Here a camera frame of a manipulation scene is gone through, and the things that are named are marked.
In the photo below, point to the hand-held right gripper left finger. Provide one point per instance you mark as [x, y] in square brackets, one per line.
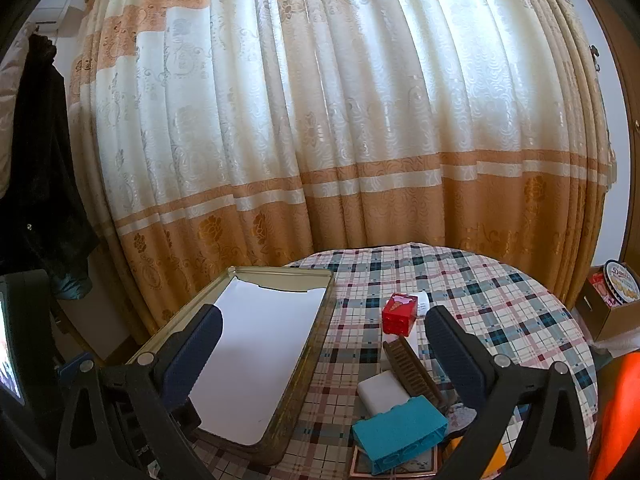
[195, 355]

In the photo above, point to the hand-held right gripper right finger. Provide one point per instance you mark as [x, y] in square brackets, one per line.
[450, 355]

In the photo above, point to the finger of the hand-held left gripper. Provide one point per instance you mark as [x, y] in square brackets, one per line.
[67, 369]

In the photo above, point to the brown wooden comb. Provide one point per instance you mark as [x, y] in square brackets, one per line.
[412, 372]

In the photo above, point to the white plastic bottle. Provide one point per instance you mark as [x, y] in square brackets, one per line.
[421, 305]

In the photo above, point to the red cube box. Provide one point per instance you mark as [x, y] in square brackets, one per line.
[400, 317]

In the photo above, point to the white charger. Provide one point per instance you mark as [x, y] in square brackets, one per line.
[382, 390]

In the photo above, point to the orange block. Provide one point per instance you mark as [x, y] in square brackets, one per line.
[452, 445]

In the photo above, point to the large teal building block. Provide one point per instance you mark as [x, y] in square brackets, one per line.
[400, 432]

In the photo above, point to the gold metal tray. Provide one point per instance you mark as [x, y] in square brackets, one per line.
[299, 385]

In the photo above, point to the teal cloth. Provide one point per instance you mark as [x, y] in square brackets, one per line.
[70, 287]

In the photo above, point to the red packet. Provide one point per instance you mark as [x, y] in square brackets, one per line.
[597, 285]

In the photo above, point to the cardboard box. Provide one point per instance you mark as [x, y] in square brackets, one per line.
[612, 317]

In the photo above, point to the black jacket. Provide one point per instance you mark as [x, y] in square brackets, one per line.
[40, 170]

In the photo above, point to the orange bag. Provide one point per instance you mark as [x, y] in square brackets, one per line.
[620, 410]

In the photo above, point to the round cookie tin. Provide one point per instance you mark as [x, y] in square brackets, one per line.
[622, 280]

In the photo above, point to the beige quilted cloth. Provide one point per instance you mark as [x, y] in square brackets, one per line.
[7, 135]

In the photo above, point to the cream and orange curtain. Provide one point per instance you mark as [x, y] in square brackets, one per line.
[350, 110]

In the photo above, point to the white air conditioner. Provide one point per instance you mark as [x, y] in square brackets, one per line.
[55, 15]

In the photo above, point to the dark metal curtain hook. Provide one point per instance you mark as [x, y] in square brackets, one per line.
[594, 55]

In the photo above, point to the brown wooden wardrobe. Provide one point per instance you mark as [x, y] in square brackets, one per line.
[620, 50]

